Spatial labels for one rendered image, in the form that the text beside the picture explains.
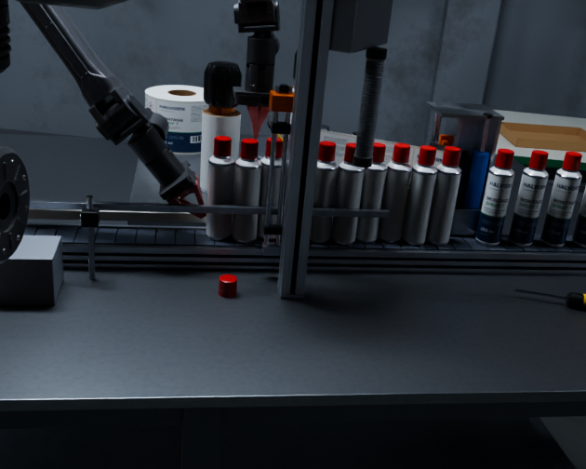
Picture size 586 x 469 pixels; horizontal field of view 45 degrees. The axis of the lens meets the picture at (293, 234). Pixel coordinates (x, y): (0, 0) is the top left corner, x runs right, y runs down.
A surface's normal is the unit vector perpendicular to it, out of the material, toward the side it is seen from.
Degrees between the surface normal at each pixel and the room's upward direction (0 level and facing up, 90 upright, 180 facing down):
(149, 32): 90
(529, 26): 90
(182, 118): 90
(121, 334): 0
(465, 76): 90
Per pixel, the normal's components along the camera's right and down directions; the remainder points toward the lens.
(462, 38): -0.06, 0.39
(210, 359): 0.08, -0.92
